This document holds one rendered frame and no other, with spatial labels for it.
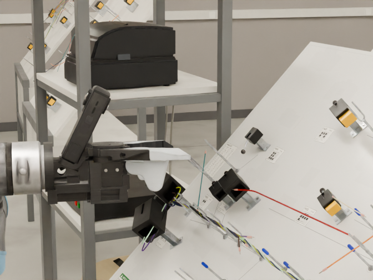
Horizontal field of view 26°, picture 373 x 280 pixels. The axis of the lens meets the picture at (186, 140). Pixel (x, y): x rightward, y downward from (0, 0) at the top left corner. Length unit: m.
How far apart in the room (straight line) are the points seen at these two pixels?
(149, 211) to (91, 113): 1.10
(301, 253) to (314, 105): 0.53
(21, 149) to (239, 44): 8.42
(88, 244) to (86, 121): 1.34
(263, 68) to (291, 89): 7.21
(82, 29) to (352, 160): 0.84
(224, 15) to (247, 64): 7.10
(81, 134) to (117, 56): 1.31
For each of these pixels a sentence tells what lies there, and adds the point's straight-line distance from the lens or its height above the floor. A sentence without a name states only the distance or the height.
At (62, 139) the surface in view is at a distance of 4.84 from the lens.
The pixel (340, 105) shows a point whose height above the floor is 1.49.
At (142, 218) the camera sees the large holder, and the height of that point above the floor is 1.16.
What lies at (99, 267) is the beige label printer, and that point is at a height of 0.84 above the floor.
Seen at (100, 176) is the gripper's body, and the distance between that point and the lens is 1.13.
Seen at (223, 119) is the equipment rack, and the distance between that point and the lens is 2.52.
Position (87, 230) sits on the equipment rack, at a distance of 2.44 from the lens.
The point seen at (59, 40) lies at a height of 1.18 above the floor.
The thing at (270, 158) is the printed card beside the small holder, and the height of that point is 1.31.
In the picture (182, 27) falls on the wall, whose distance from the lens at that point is 9.27.
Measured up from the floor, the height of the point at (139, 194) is 1.13.
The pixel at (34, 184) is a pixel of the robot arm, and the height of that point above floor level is 1.55.
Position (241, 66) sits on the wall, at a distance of 9.54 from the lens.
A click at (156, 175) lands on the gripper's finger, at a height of 1.56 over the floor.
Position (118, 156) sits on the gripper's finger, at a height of 1.58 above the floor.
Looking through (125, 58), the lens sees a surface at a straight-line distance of 2.44.
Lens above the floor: 1.85
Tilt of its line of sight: 13 degrees down
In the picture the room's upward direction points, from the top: straight up
